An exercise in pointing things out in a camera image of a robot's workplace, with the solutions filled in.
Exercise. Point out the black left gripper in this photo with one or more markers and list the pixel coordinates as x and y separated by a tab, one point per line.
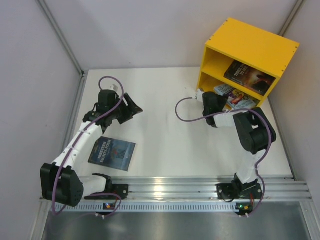
128	110

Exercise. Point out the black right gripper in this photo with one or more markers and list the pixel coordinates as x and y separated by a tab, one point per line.
219	104

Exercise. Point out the light blue treehouse book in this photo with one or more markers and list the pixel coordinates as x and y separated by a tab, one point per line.
236	99

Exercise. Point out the Nineteen Eighty-Four blue book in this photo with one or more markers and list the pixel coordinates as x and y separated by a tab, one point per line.
112	153

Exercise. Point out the Three Days To See book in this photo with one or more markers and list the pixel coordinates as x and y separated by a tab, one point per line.
249	77

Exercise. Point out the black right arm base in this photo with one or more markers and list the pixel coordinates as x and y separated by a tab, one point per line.
235	192

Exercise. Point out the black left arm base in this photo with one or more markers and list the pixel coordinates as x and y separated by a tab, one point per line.
112	190

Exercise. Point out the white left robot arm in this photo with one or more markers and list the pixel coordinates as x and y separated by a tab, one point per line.
60	182

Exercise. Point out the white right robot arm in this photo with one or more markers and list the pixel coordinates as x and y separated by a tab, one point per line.
254	130

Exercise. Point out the yellow wooden shelf box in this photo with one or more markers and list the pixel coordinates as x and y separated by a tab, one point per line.
247	58

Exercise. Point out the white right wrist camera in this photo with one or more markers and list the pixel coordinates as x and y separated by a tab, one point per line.
199	95

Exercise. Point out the aluminium mounting rail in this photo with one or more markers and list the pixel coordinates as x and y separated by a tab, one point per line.
196	195

